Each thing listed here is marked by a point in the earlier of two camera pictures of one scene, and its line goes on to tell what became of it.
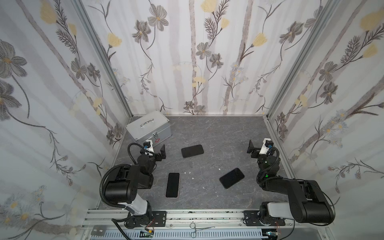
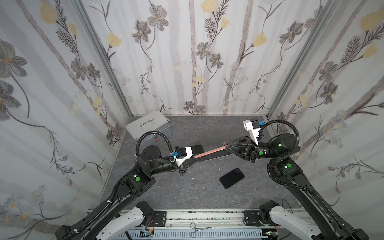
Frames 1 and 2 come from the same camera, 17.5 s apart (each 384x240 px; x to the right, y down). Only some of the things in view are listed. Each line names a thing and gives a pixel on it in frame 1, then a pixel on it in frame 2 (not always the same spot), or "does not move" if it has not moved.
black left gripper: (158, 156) -> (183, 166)
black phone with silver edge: (172, 188) -> (198, 150)
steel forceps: (192, 225) does not move
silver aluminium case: (154, 126) does not move
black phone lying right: (231, 178) does not move
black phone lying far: (192, 151) does not move
